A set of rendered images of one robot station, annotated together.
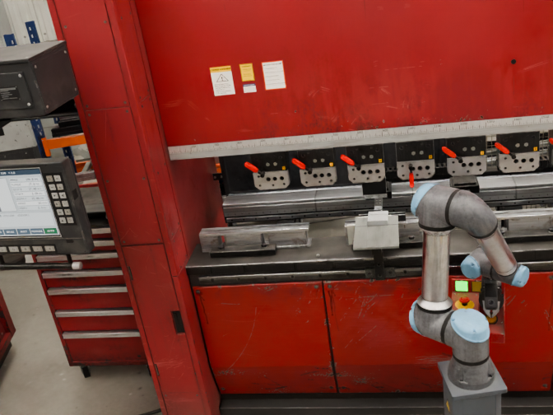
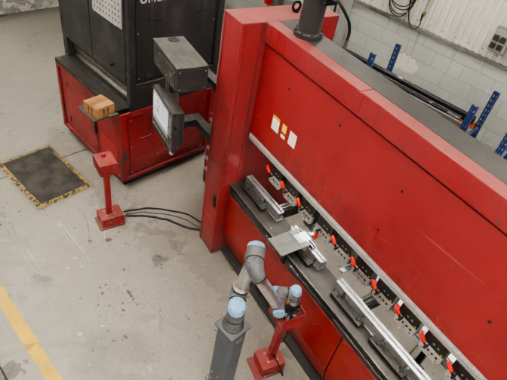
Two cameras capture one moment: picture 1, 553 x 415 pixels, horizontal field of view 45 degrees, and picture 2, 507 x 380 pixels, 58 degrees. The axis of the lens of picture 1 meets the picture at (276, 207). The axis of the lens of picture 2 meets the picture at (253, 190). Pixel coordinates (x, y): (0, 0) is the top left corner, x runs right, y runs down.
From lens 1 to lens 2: 1.97 m
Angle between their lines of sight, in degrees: 35
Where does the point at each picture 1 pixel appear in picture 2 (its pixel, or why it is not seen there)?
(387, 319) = (278, 280)
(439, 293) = (238, 285)
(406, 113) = (328, 206)
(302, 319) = not seen: hidden behind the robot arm
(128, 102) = (229, 105)
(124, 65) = (232, 90)
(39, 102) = (176, 87)
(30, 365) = (200, 166)
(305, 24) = (311, 130)
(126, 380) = not seen: hidden behind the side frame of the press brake
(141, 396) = not seen: hidden behind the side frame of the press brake
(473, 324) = (234, 307)
